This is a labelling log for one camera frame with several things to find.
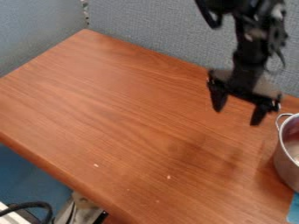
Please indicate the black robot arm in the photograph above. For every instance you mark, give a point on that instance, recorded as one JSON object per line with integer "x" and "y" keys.
{"x": 262, "y": 36}

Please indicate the metal table leg bracket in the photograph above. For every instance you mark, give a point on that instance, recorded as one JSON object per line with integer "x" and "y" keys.
{"x": 80, "y": 211}

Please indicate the metal pot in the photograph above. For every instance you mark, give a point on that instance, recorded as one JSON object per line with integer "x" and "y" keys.
{"x": 286, "y": 157}

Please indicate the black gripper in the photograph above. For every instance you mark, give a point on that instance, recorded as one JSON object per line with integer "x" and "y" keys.
{"x": 245, "y": 82}

